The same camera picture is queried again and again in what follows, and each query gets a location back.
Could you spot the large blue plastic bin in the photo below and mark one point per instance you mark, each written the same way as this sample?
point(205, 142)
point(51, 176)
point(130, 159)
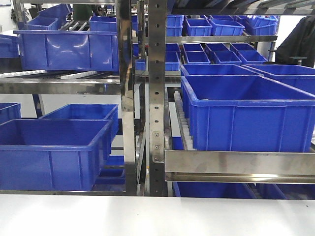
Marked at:
point(247, 113)

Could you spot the blue bin behind front left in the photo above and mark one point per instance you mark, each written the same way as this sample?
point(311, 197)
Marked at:
point(88, 111)

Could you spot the blue bin right rear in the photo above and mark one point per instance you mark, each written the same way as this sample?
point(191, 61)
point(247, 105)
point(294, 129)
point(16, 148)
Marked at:
point(300, 77)

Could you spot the blue bin behind large bin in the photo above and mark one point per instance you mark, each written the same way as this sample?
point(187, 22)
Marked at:
point(215, 69)

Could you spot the stainless steel shelf rack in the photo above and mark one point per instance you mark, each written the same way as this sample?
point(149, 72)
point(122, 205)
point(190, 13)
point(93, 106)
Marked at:
point(142, 149)

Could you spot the black jacket far right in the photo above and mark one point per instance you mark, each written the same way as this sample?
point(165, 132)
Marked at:
point(299, 43)

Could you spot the blue bin upper left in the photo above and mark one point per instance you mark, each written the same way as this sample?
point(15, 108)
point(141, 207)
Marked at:
point(68, 50)

